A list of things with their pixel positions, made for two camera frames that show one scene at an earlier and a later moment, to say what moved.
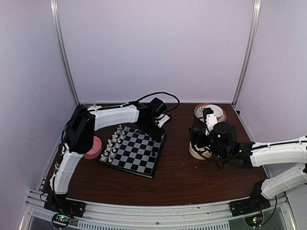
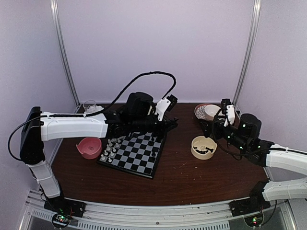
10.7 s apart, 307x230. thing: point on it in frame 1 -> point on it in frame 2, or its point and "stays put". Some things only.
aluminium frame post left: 54,9 stays put
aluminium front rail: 280,214 stays put
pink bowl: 96,150 stays put
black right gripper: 197,135 -> 218,125
